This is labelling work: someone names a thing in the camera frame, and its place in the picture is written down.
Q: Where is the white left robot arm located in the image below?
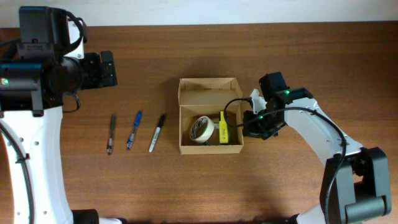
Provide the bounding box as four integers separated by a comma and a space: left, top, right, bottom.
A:
1, 6, 122, 223

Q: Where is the black sharpie marker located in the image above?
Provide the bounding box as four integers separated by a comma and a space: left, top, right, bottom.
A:
149, 114, 166, 152

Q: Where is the white masking tape roll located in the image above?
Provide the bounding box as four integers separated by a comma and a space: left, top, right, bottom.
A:
189, 116, 215, 144

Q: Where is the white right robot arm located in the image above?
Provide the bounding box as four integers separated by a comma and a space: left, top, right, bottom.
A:
243, 72, 392, 223

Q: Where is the black ballpoint pen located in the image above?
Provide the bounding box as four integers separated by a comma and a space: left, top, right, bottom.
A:
107, 114, 116, 155

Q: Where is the cardboard box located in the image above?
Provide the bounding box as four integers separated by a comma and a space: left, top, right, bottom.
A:
178, 78, 244, 155

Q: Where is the blue ballpoint pen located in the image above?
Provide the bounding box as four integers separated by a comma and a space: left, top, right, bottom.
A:
126, 110, 142, 151

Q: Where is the yellow highlighter marker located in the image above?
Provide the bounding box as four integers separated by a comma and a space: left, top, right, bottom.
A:
218, 111, 229, 144

